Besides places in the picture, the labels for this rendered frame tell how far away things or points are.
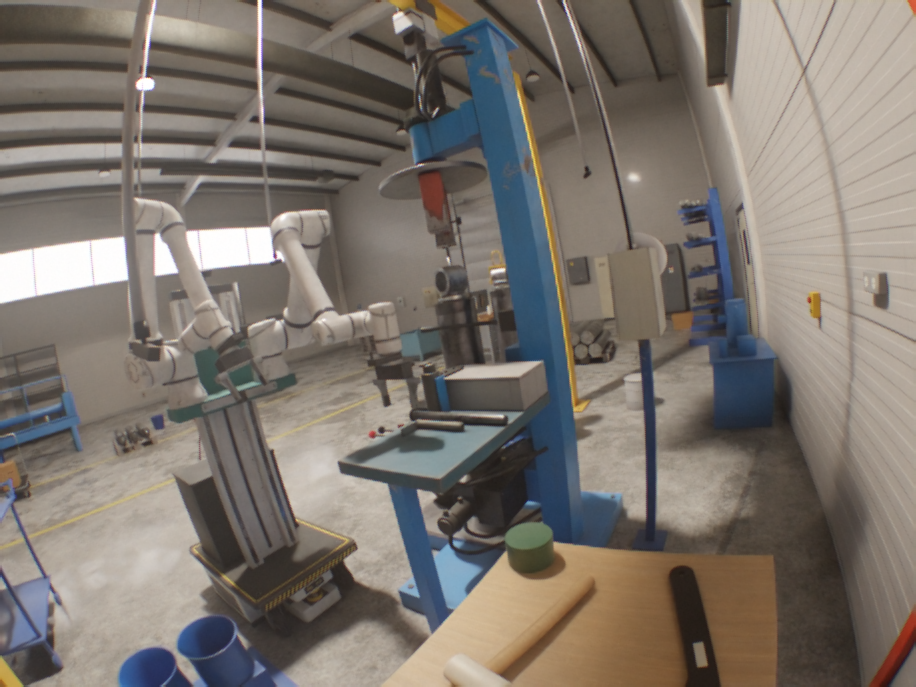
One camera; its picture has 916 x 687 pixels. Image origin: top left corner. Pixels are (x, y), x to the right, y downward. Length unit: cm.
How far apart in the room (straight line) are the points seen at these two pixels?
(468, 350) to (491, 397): 59
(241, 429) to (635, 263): 206
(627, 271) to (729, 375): 205
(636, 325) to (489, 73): 135
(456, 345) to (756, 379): 261
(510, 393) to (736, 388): 261
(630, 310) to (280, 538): 216
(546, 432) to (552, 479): 25
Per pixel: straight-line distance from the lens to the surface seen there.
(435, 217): 195
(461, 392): 159
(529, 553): 86
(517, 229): 185
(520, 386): 146
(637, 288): 188
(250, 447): 228
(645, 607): 80
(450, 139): 215
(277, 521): 243
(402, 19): 363
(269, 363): 206
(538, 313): 183
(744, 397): 380
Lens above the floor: 151
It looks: 7 degrees down
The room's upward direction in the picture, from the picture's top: 10 degrees counter-clockwise
